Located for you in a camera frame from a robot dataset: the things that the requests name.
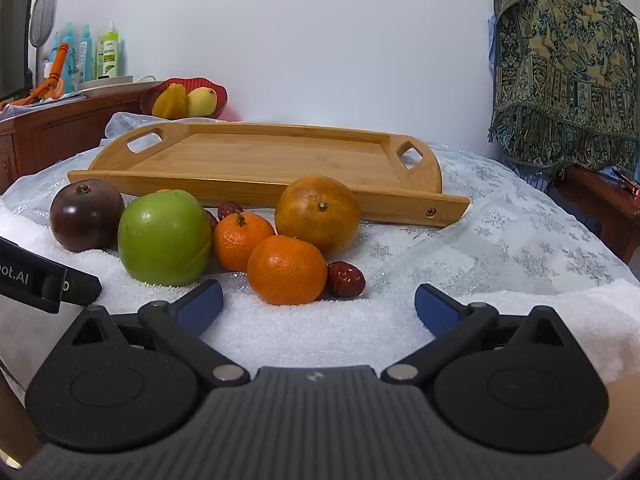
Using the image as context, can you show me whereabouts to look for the white power strip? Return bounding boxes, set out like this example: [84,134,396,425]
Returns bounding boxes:
[78,75,136,92]

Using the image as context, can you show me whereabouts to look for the green patterned fringed shawl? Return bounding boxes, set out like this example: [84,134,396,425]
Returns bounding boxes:
[487,0,640,177]

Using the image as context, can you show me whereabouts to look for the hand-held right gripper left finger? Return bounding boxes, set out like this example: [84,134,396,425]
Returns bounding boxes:
[62,280,251,387]

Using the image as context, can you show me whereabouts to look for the person's right forearm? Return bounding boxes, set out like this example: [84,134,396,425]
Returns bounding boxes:
[592,374,640,467]

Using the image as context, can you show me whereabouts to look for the wooden cabinet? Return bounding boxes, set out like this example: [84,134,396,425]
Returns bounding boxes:
[0,87,166,196]

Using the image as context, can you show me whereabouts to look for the orange handled tool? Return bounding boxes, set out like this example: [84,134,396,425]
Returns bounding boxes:
[10,42,68,106]

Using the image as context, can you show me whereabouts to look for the green and white bottle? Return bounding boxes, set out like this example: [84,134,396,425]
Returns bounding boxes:
[97,21,121,79]

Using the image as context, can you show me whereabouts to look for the dark monitor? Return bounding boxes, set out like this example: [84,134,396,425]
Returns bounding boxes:
[0,0,39,103]

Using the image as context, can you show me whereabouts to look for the large yellowish orange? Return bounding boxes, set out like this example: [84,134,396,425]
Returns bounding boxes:
[274,175,361,259]

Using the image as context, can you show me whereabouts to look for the yellow starfruit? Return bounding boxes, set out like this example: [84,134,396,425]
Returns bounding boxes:
[152,83,188,120]

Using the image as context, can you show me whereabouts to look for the dark purple round fruit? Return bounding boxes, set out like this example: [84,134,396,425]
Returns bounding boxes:
[49,180,126,253]

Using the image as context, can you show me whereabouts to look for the grey round swatter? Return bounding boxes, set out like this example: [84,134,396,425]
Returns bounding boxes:
[29,0,59,86]

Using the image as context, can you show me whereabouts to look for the red fruit basket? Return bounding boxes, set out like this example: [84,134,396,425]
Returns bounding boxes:
[139,78,228,121]

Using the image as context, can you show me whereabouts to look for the wooden serving tray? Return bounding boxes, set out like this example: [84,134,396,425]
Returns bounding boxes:
[67,121,472,227]

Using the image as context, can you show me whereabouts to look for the white papers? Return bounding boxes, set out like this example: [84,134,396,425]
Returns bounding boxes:
[27,90,87,107]

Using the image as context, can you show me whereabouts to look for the teal bottle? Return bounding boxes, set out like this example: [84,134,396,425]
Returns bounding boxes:
[61,22,79,84]
[79,24,94,81]

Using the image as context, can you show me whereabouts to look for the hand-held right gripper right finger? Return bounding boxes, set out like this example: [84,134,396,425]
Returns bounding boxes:
[380,283,576,386]

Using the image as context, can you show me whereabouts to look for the yellow mango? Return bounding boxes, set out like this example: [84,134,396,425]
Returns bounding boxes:
[186,87,218,118]

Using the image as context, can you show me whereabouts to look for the dark wooden side table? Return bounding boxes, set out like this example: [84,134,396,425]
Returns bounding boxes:
[550,165,640,266]

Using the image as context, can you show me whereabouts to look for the green apple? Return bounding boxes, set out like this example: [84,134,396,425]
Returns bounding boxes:
[117,190,213,287]

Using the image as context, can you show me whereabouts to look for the clear plastic bag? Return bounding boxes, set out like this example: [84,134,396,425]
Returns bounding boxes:
[102,112,166,142]

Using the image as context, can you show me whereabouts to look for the blue striped shirt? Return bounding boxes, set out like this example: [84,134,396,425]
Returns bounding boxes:
[510,160,558,194]

